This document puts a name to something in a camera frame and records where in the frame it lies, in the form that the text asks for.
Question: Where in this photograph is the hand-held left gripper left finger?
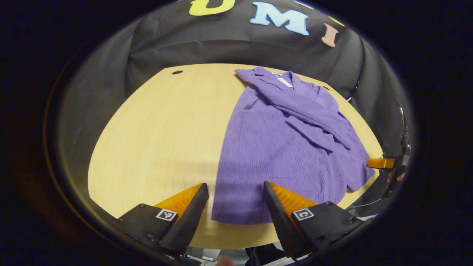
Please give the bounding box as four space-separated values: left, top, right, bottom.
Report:
118 183 210 257

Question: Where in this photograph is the black backdrop cloth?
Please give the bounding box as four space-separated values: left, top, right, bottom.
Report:
55 0 414 207

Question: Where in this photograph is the purple knit cardigan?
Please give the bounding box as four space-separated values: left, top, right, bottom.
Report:
211 66 375 226

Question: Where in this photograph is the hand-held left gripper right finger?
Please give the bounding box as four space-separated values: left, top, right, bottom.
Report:
263 181 364 259

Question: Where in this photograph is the person's dark clothing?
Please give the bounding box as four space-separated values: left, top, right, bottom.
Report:
245 243 287 266

